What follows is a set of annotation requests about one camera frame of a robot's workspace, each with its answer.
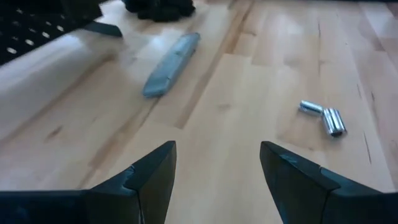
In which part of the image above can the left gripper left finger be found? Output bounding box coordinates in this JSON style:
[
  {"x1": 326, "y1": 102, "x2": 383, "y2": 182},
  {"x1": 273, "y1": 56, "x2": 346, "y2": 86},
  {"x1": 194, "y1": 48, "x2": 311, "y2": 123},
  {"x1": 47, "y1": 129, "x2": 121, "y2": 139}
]
[{"x1": 0, "y1": 140, "x2": 177, "y2": 224}]

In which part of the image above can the black plastic pegboard bin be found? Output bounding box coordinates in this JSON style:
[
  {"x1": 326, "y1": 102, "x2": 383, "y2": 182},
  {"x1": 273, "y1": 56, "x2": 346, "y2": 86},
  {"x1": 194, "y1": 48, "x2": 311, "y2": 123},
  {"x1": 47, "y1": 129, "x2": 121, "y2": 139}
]
[{"x1": 60, "y1": 0, "x2": 104, "y2": 22}]

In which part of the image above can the black perforated pegboard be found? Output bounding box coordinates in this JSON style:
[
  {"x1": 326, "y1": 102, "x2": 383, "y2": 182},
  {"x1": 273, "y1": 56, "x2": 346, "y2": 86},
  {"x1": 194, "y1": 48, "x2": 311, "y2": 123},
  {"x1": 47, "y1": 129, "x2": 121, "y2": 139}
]
[{"x1": 0, "y1": 0, "x2": 124, "y2": 67}]

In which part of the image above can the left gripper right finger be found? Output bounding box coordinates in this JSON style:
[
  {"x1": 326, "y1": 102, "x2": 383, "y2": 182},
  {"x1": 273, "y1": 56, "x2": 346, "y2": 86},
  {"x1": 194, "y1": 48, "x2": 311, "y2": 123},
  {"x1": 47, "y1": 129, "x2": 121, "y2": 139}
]
[{"x1": 260, "y1": 141, "x2": 398, "y2": 224}]

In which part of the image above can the grey metal utility knife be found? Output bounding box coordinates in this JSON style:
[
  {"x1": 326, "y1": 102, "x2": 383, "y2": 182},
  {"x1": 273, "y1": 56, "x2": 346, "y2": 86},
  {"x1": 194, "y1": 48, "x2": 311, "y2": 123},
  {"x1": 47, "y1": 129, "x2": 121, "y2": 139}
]
[{"x1": 142, "y1": 32, "x2": 201, "y2": 99}]

